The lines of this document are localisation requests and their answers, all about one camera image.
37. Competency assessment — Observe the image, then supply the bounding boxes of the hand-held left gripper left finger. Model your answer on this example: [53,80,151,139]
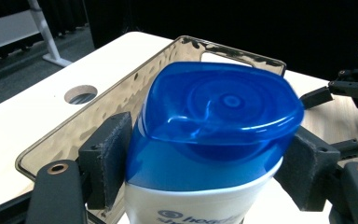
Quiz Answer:
[77,111,134,211]

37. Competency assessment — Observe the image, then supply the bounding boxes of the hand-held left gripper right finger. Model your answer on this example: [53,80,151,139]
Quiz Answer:
[274,125,342,213]

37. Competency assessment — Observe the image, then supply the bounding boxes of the transparent brown plastic bin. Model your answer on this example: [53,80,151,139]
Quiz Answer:
[14,35,287,224]

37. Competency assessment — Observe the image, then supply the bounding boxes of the white shampoo bottle blue cap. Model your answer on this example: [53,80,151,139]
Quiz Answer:
[124,61,306,224]

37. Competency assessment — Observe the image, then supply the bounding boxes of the white metal stand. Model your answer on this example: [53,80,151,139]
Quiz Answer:
[0,0,73,68]

